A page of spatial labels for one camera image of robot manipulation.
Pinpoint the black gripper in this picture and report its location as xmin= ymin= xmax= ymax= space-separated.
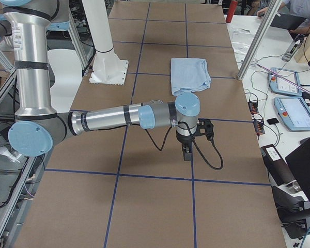
xmin=176 ymin=133 xmax=195 ymax=161

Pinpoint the light blue button-up shirt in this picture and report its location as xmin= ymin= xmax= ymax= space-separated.
xmin=170 ymin=58 xmax=211 ymax=96

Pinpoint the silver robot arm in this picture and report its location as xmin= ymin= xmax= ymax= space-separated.
xmin=2 ymin=1 xmax=199 ymax=161

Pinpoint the upper blue teach pendant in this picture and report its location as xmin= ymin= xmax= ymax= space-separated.
xmin=268 ymin=67 xmax=310 ymax=97

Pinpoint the blue teach pendant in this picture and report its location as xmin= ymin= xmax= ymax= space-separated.
xmin=268 ymin=67 xmax=310 ymax=97
xmin=273 ymin=97 xmax=310 ymax=131

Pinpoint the lower blue teach pendant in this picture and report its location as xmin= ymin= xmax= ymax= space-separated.
xmin=273 ymin=97 xmax=310 ymax=131

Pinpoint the black monitor screen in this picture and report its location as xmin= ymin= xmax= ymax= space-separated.
xmin=285 ymin=138 xmax=310 ymax=201

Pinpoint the clear plastic bag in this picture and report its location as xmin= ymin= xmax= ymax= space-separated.
xmin=229 ymin=28 xmax=255 ymax=63

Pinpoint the white plastic chair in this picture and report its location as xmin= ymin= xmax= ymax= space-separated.
xmin=48 ymin=49 xmax=83 ymax=113

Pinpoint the red water bottle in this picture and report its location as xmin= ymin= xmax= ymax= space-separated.
xmin=225 ymin=0 xmax=238 ymax=23

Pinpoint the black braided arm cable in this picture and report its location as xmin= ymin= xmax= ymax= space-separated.
xmin=143 ymin=121 xmax=224 ymax=171

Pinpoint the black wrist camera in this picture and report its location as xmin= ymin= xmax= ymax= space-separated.
xmin=195 ymin=118 xmax=214 ymax=143

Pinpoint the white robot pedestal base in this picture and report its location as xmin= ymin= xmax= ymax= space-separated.
xmin=82 ymin=0 xmax=129 ymax=85

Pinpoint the aluminium frame post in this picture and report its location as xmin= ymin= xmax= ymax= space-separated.
xmin=237 ymin=0 xmax=282 ymax=80

